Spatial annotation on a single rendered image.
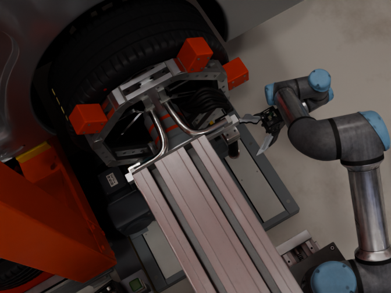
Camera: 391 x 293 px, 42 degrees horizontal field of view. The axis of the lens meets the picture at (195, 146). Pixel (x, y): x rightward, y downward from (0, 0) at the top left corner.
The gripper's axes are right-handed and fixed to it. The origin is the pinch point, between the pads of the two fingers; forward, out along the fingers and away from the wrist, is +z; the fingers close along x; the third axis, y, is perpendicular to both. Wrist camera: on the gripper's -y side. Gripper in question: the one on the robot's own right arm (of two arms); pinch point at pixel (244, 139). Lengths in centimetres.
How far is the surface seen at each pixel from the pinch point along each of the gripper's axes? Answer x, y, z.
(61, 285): 1, -47, 94
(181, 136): -9.7, 8.0, 19.7
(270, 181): 0, -75, -13
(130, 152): -24.7, -16.3, 39.2
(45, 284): -2, -44, 99
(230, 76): -22.4, 5.2, -7.3
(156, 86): -20.9, 27.7, 19.5
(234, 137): 1.3, 11.1, 4.4
